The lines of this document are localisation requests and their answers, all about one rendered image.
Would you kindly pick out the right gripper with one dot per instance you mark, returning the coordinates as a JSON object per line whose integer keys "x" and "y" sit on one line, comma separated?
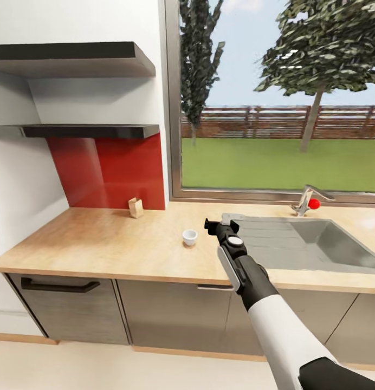
{"x": 215, "y": 228}

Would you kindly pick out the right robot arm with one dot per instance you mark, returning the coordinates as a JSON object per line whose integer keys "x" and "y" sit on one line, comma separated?
{"x": 296, "y": 358}

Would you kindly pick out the cabinet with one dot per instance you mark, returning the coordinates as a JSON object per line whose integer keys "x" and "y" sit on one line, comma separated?
{"x": 212, "y": 318}

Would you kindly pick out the coffee cup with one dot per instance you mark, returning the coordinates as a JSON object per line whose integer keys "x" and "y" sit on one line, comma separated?
{"x": 190, "y": 237}

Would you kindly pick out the fridge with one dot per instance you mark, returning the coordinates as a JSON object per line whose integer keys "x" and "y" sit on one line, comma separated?
{"x": 31, "y": 193}

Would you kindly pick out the fixed window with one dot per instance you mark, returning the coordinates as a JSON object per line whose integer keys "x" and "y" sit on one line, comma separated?
{"x": 264, "y": 97}

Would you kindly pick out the drop in sink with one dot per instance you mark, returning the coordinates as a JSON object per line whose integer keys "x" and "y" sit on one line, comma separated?
{"x": 306, "y": 244}

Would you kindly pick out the countertop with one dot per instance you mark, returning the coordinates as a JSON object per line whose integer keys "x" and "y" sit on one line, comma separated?
{"x": 109, "y": 243}

